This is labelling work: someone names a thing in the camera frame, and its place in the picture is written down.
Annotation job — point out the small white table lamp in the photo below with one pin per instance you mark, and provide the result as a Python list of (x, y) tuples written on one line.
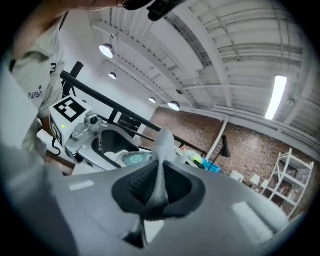
[(255, 179), (265, 183)]

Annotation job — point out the beige t-shirt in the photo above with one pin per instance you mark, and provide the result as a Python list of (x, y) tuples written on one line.
[(32, 72)]

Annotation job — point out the long fluorescent ceiling light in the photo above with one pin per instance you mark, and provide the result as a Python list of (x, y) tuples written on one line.
[(276, 97)]

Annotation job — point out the black metal railing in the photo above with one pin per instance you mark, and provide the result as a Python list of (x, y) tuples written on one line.
[(105, 101)]

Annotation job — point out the person's left forearm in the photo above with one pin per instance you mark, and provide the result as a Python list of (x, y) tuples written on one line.
[(46, 126)]

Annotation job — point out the blue plastic bin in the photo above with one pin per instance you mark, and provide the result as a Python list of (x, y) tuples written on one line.
[(212, 166)]

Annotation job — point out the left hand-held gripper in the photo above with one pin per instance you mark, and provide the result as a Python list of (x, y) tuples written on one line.
[(72, 120)]

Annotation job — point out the grey pendant lamp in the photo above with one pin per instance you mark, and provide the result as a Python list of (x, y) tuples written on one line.
[(174, 106), (112, 75), (107, 50), (152, 100)]

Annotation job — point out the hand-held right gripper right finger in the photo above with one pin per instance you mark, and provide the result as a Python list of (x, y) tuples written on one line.
[(225, 212)]

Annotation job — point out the yellow-green packet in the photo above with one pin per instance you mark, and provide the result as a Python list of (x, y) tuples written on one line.
[(196, 157)]

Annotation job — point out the grey cloth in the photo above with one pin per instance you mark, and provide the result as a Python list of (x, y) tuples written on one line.
[(163, 150)]

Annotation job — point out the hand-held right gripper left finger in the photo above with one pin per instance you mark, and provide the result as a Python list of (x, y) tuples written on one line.
[(75, 212)]

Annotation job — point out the black head-mounted camera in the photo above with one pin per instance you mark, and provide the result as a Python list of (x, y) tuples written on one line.
[(160, 7)]

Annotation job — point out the white shelf rack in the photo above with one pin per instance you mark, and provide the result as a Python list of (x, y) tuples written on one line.
[(287, 180)]

